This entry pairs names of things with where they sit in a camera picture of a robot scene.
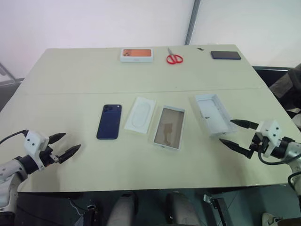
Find black table leg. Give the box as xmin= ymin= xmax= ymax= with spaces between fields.
xmin=211 ymin=197 xmax=230 ymax=226

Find grey metal pole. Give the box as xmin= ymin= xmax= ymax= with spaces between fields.
xmin=184 ymin=0 xmax=203 ymax=46

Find black flat smartphone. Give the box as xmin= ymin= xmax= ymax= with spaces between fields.
xmin=210 ymin=50 xmax=242 ymax=61

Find white paper insert tray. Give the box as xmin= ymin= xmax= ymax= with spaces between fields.
xmin=123 ymin=96 xmax=157 ymax=135

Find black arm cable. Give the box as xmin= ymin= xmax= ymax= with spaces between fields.
xmin=257 ymin=138 xmax=301 ymax=187
xmin=0 ymin=129 xmax=29 ymax=145

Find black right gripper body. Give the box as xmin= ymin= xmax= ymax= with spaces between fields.
xmin=249 ymin=132 xmax=269 ymax=154

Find red handled scissors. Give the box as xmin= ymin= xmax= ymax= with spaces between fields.
xmin=166 ymin=47 xmax=184 ymax=65

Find grey metal frame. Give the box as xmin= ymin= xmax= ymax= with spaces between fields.
xmin=0 ymin=61 xmax=24 ymax=106

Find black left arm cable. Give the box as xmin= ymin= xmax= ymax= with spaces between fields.
xmin=0 ymin=129 xmax=29 ymax=145

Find white phone box lid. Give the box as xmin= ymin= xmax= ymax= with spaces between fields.
xmin=152 ymin=105 xmax=186 ymax=152

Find white box with orange print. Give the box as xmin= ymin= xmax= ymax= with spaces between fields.
xmin=120 ymin=48 xmax=154 ymax=64

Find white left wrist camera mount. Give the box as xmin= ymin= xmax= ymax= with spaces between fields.
xmin=23 ymin=129 xmax=50 ymax=169

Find white sneaker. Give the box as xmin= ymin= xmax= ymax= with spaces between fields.
xmin=261 ymin=212 xmax=283 ymax=226

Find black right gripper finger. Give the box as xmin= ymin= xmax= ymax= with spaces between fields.
xmin=230 ymin=119 xmax=258 ymax=130
xmin=219 ymin=138 xmax=253 ymax=159

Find dark blue smartphone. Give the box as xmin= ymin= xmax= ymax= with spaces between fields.
xmin=95 ymin=104 xmax=123 ymax=141

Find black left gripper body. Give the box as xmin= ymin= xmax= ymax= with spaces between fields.
xmin=39 ymin=144 xmax=61 ymax=169

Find white box bottom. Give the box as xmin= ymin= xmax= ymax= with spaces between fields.
xmin=194 ymin=94 xmax=239 ymax=138

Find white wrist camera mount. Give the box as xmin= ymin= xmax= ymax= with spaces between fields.
xmin=256 ymin=119 xmax=282 ymax=158
xmin=23 ymin=129 xmax=50 ymax=169

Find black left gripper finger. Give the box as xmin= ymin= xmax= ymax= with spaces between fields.
xmin=48 ymin=132 xmax=67 ymax=145
xmin=57 ymin=144 xmax=82 ymax=164

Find grey rounded padded shape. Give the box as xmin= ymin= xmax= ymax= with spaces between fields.
xmin=165 ymin=191 xmax=201 ymax=226
xmin=106 ymin=191 xmax=140 ymax=226

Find black storage crate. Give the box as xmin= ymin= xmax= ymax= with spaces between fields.
xmin=252 ymin=65 xmax=301 ymax=90

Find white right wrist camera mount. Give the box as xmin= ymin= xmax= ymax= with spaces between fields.
xmin=256 ymin=119 xmax=282 ymax=158

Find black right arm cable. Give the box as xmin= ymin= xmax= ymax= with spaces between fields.
xmin=257 ymin=138 xmax=301 ymax=187

